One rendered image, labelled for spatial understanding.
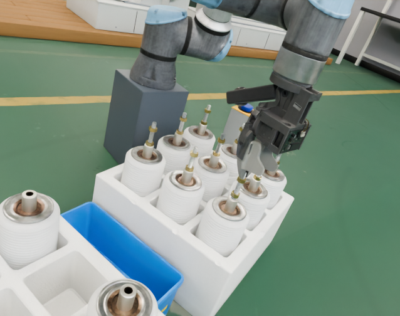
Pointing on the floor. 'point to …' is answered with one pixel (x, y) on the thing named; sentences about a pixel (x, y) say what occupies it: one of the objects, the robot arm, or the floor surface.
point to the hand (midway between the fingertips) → (242, 170)
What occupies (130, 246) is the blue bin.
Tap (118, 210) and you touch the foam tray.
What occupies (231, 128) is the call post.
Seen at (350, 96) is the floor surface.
